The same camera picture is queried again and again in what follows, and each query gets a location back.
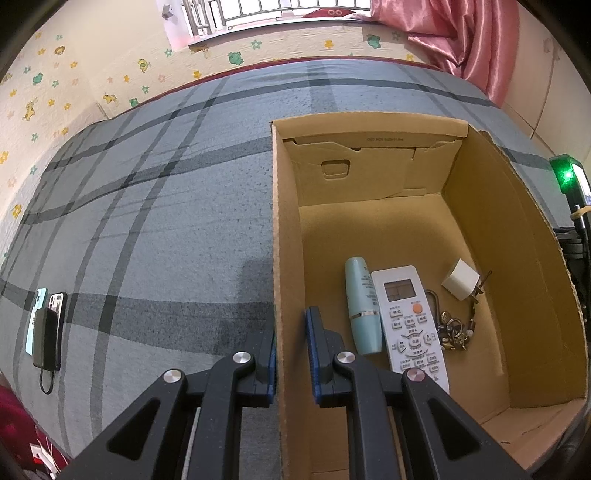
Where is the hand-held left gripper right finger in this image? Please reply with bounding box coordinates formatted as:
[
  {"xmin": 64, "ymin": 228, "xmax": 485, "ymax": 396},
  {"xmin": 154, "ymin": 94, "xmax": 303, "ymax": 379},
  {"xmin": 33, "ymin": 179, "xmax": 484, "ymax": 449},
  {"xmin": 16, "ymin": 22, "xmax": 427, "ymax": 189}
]
[{"xmin": 305, "ymin": 305, "xmax": 532, "ymax": 480}]

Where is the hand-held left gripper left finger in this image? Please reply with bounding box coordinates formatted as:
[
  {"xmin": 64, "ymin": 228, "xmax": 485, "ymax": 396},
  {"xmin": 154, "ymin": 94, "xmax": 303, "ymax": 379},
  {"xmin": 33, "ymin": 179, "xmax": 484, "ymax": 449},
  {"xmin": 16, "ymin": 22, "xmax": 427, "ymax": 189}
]
[{"xmin": 60, "ymin": 307, "xmax": 280, "ymax": 480}]

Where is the teal cosmetic bottle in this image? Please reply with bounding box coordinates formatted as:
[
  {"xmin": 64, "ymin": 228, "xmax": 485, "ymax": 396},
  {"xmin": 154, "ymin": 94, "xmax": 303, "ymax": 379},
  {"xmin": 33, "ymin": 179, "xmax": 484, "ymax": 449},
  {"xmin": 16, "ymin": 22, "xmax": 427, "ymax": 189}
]
[{"xmin": 344, "ymin": 257, "xmax": 383, "ymax": 356}]

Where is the white remote control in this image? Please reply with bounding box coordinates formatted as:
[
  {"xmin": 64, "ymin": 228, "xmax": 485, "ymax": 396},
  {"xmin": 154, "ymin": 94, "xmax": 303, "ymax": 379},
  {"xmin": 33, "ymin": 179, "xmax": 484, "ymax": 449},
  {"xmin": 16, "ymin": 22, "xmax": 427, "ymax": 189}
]
[{"xmin": 370, "ymin": 265, "xmax": 451, "ymax": 395}]

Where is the key bunch with keychain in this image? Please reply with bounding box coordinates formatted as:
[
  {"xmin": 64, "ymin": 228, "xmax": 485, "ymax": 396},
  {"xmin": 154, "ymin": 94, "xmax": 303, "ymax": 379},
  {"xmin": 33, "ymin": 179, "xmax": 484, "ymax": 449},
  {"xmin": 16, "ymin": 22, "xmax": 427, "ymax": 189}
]
[{"xmin": 424, "ymin": 270, "xmax": 494, "ymax": 354}]

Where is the cardboard box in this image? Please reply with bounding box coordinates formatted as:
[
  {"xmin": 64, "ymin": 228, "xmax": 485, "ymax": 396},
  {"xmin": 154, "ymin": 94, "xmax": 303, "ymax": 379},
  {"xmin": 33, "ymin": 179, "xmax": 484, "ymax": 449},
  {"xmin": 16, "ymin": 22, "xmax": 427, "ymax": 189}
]
[{"xmin": 269, "ymin": 111, "xmax": 591, "ymax": 480}]

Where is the small white charger cube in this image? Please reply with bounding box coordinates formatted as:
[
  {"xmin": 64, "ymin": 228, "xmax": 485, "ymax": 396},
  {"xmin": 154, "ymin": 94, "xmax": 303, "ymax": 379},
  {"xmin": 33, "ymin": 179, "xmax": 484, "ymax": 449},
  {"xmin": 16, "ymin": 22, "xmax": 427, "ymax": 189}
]
[{"xmin": 441, "ymin": 258, "xmax": 483, "ymax": 302}]

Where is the grey plaid blanket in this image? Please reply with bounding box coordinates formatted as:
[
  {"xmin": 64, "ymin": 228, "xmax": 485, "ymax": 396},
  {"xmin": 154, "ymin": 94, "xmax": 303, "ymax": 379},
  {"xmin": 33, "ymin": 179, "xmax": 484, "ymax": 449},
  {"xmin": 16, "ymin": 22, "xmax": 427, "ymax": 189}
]
[{"xmin": 0, "ymin": 58, "xmax": 573, "ymax": 480}]

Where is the black and white smartphone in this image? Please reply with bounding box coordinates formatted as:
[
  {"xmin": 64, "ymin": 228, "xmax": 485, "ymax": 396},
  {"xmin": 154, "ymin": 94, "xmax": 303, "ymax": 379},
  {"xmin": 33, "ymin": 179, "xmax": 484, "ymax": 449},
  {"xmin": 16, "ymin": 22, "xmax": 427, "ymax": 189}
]
[{"xmin": 48, "ymin": 292, "xmax": 68, "ymax": 370}]

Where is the black power bank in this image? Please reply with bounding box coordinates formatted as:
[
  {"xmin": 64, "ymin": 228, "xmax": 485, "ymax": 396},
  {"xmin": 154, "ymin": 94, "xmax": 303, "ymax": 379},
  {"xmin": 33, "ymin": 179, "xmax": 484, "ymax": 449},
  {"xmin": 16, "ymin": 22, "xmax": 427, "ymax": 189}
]
[{"xmin": 32, "ymin": 308, "xmax": 62, "ymax": 371}]

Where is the teal smartphone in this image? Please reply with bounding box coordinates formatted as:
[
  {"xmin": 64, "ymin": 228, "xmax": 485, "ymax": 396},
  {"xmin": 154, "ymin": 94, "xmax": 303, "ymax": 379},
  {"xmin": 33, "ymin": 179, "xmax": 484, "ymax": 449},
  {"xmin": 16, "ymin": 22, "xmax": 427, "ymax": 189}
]
[{"xmin": 25, "ymin": 288, "xmax": 48, "ymax": 356}]

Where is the white power strip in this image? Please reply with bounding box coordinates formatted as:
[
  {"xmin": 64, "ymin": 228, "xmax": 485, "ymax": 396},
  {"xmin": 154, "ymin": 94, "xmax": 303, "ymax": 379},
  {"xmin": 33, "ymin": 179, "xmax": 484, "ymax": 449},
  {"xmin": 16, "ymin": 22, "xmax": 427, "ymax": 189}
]
[{"xmin": 30, "ymin": 443, "xmax": 58, "ymax": 478}]

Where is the dark red cloth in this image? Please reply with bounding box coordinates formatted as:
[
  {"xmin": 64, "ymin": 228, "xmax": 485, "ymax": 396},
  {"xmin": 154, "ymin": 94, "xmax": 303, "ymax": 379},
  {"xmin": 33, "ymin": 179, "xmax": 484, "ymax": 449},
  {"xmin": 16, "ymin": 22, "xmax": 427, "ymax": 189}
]
[{"xmin": 0, "ymin": 385, "xmax": 51, "ymax": 472}]

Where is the black tripod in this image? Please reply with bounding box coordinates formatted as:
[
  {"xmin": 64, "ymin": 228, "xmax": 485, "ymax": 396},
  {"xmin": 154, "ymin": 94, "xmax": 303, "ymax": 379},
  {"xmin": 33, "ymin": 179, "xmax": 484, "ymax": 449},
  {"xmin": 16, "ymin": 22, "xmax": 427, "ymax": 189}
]
[{"xmin": 554, "ymin": 203, "xmax": 591, "ymax": 324}]

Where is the black device with green light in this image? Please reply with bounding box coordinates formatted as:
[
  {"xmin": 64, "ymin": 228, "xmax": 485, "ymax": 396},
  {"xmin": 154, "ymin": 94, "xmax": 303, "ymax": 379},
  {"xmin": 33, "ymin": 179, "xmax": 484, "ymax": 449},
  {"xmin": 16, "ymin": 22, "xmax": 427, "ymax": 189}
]
[{"xmin": 549, "ymin": 156, "xmax": 591, "ymax": 208}]

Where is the grey window sill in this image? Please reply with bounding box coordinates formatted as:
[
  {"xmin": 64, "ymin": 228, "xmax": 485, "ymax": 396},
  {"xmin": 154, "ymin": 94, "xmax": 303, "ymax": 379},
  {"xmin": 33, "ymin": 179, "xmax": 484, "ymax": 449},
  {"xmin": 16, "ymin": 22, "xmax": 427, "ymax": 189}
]
[{"xmin": 187, "ymin": 16, "xmax": 370, "ymax": 47}]

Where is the red object with round eyes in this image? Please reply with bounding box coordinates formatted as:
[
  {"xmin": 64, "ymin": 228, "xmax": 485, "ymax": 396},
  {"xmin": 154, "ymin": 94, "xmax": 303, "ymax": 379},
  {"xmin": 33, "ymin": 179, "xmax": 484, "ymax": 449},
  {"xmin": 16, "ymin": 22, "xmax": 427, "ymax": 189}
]
[{"xmin": 302, "ymin": 7, "xmax": 356, "ymax": 18}]

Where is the metal window railing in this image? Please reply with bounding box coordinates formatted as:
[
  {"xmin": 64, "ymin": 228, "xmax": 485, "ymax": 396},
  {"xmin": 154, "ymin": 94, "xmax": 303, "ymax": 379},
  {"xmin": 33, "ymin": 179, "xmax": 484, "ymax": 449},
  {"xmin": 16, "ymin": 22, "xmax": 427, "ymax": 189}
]
[{"xmin": 182, "ymin": 0, "xmax": 372, "ymax": 35}]

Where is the pink satin curtain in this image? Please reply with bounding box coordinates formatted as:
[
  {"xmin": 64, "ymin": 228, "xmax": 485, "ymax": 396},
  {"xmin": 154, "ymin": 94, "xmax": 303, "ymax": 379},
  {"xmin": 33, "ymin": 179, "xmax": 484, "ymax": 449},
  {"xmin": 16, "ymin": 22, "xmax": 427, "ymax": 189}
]
[{"xmin": 369, "ymin": 0, "xmax": 522, "ymax": 107}]

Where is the beige wardrobe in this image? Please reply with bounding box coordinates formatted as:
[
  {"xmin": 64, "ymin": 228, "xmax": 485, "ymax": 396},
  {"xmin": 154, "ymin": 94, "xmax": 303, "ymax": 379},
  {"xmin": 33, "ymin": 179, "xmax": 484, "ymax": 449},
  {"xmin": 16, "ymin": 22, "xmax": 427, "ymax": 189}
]
[{"xmin": 499, "ymin": 14, "xmax": 591, "ymax": 158}]

